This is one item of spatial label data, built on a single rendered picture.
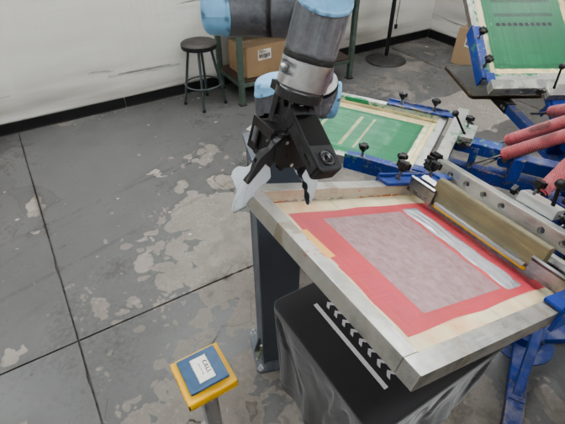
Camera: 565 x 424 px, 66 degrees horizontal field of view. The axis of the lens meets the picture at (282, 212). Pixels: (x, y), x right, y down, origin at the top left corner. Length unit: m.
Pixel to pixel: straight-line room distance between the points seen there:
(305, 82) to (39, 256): 2.69
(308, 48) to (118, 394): 1.98
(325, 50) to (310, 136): 0.12
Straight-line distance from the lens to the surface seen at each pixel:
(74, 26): 4.45
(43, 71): 4.52
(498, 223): 1.28
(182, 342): 2.40
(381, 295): 0.90
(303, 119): 0.63
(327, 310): 1.26
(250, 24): 0.72
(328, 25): 0.61
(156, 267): 2.79
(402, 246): 1.11
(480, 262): 1.22
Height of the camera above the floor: 1.94
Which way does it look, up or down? 39 degrees down
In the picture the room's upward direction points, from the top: straight up
